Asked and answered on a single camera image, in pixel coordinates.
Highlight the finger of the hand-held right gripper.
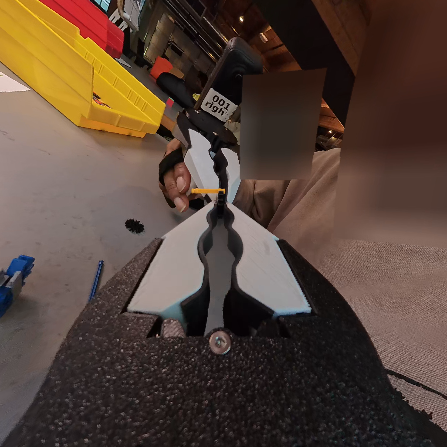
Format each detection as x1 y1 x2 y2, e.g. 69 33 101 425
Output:
223 149 242 204
184 128 221 204

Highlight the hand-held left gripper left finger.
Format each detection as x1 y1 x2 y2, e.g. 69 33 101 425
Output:
127 202 220 330

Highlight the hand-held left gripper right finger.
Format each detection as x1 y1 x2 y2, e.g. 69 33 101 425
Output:
222 203 312 329

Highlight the yellow plastic bin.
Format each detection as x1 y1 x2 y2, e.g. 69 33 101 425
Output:
0 0 166 138

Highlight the person's right forearm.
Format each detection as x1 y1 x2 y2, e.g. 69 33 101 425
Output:
232 148 341 231

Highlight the grey desk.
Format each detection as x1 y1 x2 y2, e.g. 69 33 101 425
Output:
0 61 210 433

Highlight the person's right hand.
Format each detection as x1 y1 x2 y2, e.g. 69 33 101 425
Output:
159 139 193 213

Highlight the black bag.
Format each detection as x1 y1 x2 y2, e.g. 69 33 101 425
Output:
156 73 196 109

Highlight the long blue toy rod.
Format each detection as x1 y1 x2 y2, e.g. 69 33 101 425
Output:
88 260 104 302

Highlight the black pillar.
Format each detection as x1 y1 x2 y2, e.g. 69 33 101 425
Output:
255 0 357 126

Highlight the person's beige shirt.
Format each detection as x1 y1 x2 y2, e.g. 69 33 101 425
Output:
269 150 447 420

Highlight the red plastic bin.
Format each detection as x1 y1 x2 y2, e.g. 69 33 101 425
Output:
40 0 124 58

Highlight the colourful toy rod model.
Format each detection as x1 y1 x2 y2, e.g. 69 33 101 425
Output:
0 255 35 318

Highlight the printed instruction sheet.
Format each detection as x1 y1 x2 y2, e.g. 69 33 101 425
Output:
0 71 31 93

